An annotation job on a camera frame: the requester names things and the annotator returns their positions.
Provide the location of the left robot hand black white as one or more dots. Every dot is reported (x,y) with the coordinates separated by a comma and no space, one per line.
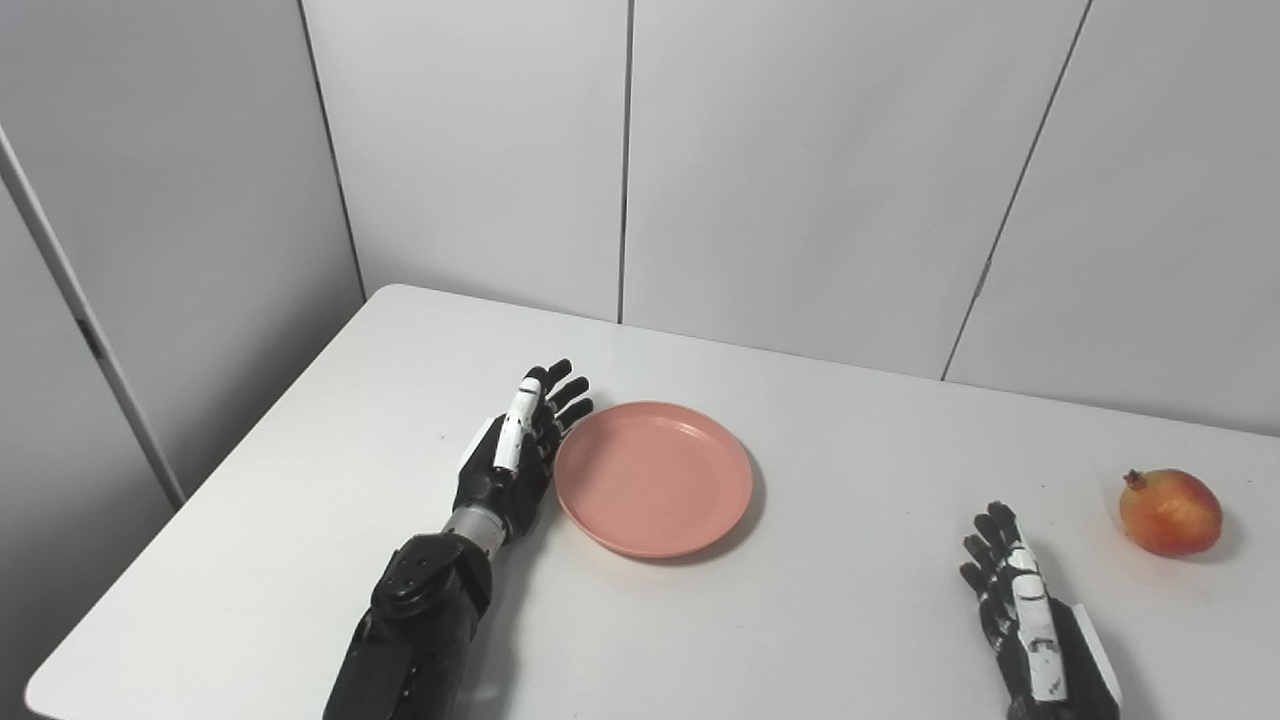
(515,455)

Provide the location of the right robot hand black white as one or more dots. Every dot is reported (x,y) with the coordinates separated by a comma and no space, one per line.
(1035,630)

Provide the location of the pink round plate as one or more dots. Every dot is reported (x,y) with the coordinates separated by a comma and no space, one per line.
(654,479)

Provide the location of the red yellow pomegranate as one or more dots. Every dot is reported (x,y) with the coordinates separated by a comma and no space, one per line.
(1170,512)

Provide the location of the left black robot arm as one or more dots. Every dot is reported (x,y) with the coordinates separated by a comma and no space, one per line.
(420,625)

